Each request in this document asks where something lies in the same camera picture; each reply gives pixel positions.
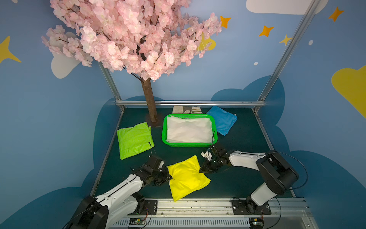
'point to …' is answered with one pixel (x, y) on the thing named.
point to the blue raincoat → (225, 120)
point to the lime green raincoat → (133, 140)
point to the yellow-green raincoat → (187, 179)
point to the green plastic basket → (190, 144)
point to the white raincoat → (189, 130)
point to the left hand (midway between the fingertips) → (173, 175)
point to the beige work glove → (179, 109)
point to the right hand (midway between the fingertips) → (201, 170)
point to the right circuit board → (256, 223)
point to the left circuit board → (137, 221)
